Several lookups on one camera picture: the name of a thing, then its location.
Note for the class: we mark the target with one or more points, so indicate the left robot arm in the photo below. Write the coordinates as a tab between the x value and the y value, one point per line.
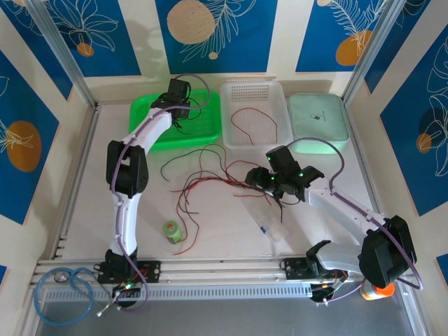
127	224

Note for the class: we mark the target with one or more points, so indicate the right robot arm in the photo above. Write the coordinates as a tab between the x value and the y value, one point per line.
343	206

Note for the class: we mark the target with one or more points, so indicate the green plastic basket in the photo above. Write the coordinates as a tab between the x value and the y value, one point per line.
206	136

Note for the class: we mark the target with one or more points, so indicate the pale green lidded container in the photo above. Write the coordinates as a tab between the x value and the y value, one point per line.
318	119

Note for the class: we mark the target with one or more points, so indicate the white plastic basket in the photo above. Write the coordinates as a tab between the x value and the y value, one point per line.
255	94

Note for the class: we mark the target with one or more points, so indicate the small green jar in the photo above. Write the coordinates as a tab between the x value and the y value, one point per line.
173	231

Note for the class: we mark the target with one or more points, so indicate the grey metal panel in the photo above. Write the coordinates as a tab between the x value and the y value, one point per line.
227	318

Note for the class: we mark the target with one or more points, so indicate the orange capped bottle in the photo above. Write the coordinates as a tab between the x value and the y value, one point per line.
383	292

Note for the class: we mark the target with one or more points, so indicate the blue stethoscope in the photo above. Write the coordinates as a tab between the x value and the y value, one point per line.
39	297

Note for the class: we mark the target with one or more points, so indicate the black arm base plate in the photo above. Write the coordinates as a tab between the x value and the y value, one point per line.
150	269
295	267

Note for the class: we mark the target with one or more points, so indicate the aluminium frame rail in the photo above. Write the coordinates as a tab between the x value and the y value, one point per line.
224	267

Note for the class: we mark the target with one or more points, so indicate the aluminium frame post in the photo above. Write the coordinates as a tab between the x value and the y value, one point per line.
59	52
371	49

